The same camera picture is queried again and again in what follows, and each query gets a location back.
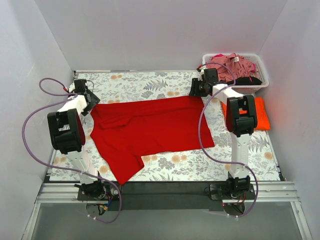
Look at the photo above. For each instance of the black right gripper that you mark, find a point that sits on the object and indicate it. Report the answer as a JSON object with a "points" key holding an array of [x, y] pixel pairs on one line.
{"points": [[195, 87]]}

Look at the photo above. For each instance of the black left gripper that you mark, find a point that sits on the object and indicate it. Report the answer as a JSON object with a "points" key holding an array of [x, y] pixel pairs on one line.
{"points": [[92, 100]]}

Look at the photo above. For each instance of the red t shirt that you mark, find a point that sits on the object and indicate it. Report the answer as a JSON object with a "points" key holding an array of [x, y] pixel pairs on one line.
{"points": [[125, 132]]}

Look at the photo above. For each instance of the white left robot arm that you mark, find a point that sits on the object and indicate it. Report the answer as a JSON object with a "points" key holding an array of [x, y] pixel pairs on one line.
{"points": [[68, 136]]}

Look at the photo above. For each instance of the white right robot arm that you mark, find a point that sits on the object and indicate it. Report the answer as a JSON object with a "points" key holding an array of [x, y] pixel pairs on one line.
{"points": [[238, 184]]}

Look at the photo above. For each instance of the black garment in basket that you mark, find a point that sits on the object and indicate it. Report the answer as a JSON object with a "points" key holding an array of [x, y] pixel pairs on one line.
{"points": [[248, 81]]}

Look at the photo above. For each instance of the pink garments in basket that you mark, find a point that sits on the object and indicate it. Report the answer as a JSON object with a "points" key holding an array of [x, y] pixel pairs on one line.
{"points": [[238, 64]]}

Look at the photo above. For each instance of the white plastic laundry basket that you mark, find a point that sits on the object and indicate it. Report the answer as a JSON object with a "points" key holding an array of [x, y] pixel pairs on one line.
{"points": [[260, 73]]}

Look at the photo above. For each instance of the folded orange t shirt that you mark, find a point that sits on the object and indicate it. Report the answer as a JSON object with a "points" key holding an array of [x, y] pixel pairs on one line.
{"points": [[261, 115]]}

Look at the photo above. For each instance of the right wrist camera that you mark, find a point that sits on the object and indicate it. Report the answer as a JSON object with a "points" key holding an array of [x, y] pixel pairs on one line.
{"points": [[200, 72]]}

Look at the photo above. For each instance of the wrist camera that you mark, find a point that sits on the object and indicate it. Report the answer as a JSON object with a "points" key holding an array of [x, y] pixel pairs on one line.
{"points": [[200, 72], [69, 89]]}

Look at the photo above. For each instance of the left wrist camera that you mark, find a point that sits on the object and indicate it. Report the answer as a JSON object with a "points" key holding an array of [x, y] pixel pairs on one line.
{"points": [[69, 89]]}

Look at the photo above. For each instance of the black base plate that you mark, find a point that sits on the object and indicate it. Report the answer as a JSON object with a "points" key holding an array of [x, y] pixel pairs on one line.
{"points": [[165, 195]]}

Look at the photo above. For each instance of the aluminium frame rail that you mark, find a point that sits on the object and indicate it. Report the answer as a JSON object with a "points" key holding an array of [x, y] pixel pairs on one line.
{"points": [[276, 215]]}

